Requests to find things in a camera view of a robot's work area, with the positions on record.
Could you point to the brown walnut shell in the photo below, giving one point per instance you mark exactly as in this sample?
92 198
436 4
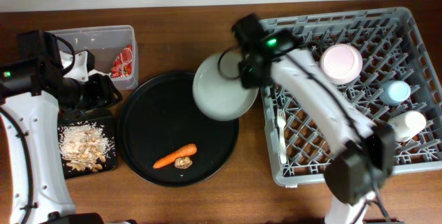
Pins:
183 162

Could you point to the black round tray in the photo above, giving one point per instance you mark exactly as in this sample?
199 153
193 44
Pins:
161 116

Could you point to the blue cup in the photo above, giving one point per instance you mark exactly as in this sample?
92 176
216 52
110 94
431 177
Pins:
394 92

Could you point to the peanut shells pile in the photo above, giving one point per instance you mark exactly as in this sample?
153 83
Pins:
88 156

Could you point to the red snack wrapper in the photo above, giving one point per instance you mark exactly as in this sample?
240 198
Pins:
123 64

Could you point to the grey plate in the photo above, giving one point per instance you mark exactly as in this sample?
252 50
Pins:
218 98

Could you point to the pink bowl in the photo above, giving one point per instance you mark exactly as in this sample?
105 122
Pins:
341 63

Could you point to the clear plastic bin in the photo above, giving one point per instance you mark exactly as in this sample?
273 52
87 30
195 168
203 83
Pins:
105 43

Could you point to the white plastic fork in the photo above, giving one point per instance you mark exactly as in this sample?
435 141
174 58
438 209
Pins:
281 122

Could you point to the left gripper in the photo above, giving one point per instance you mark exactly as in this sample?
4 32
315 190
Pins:
104 90

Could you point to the grey dishwasher rack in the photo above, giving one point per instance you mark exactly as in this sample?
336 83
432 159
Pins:
392 49

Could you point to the black rectangular bin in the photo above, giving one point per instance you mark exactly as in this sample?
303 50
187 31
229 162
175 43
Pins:
102 117

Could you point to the white rice pile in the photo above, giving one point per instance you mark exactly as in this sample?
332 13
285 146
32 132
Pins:
71 135

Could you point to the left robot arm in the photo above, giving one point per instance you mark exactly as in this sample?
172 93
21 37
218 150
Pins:
32 93

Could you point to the orange carrot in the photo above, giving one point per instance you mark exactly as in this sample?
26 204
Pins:
187 150

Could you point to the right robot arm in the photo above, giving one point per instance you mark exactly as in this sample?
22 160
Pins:
363 152

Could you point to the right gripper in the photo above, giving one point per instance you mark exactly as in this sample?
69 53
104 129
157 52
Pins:
248 78

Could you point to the cream cup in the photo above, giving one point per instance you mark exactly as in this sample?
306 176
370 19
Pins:
407 125

